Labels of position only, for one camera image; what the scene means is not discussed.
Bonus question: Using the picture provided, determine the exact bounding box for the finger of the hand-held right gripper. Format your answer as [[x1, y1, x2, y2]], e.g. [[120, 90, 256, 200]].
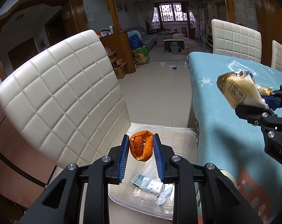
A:
[[260, 84, 282, 110], [234, 105, 282, 132]]

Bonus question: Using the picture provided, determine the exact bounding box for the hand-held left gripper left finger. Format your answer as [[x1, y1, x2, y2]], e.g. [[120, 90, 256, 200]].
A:
[[25, 134, 130, 224]]

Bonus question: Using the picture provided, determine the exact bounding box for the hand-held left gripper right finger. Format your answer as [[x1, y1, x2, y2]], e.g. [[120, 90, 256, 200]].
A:
[[152, 133, 264, 224]]

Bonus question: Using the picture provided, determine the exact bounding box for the clear plastic tray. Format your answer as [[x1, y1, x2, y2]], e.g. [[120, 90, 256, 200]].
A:
[[141, 159, 160, 180]]

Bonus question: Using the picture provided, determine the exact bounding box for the orange peel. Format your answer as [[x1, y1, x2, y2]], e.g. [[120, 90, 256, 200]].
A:
[[129, 130, 154, 162]]

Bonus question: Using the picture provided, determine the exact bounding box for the clear plastic bin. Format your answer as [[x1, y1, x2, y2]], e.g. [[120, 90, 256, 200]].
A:
[[107, 125, 198, 221]]

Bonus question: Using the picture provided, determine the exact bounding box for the yellow snack wrapper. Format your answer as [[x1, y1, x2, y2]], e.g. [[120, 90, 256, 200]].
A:
[[216, 71, 274, 110]]

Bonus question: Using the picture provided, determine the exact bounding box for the white tissue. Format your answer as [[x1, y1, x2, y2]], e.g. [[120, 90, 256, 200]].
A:
[[156, 185, 174, 206]]

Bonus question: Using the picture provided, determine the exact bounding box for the teal printed tablecloth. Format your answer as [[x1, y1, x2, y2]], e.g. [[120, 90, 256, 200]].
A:
[[186, 51, 282, 224]]

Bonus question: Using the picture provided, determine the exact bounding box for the brown wooden door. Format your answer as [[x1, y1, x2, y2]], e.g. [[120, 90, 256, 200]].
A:
[[249, 0, 282, 62]]

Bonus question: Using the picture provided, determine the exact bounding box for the pile of cardboard boxes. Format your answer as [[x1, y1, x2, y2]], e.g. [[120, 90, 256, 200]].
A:
[[105, 47, 128, 79]]

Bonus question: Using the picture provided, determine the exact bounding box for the colourful woven bag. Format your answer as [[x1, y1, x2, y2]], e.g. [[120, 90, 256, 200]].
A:
[[132, 45, 150, 68]]

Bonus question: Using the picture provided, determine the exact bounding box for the white standing air conditioner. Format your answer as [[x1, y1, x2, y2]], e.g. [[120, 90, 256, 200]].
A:
[[198, 8, 206, 41]]

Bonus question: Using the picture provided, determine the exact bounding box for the coffee table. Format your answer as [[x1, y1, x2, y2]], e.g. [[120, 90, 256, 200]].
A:
[[164, 35, 185, 51]]

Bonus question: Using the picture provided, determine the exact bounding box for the blue bag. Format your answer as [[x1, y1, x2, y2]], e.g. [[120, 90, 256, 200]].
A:
[[128, 34, 144, 49]]

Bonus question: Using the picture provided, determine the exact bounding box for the grey sofa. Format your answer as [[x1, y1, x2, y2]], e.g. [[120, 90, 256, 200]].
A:
[[127, 27, 159, 52]]

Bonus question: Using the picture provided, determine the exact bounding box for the row of counter bottles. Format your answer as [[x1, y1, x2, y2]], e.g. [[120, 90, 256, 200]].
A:
[[95, 26, 115, 38]]

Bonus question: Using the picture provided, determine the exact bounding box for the barred window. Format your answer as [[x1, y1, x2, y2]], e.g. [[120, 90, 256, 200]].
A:
[[155, 2, 189, 22]]

